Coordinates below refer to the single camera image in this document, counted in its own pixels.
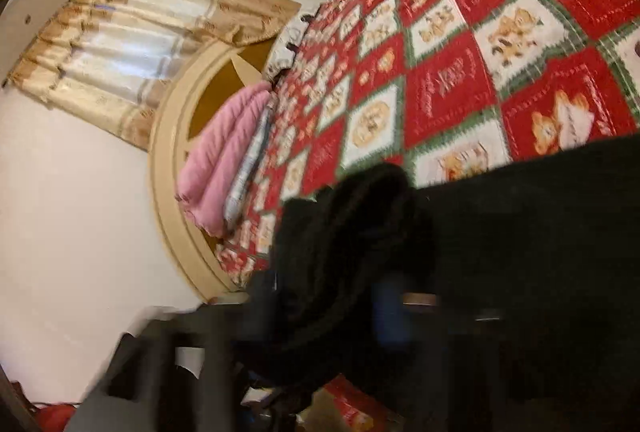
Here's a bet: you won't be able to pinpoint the red patterned bedspread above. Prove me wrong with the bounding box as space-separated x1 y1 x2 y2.
214 0 640 432

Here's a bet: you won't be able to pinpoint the black pants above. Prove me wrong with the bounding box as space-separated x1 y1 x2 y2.
248 136 639 412

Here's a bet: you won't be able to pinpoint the grey patterned pillow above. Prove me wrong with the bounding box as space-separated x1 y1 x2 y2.
224 97 279 233

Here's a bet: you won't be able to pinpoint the cream round headboard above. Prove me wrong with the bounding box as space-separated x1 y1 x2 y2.
148 40 273 302

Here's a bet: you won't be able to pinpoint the pink folded blanket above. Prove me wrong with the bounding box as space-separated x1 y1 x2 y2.
176 80 272 238

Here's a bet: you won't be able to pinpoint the beige patterned curtain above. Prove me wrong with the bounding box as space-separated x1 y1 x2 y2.
8 0 300 149

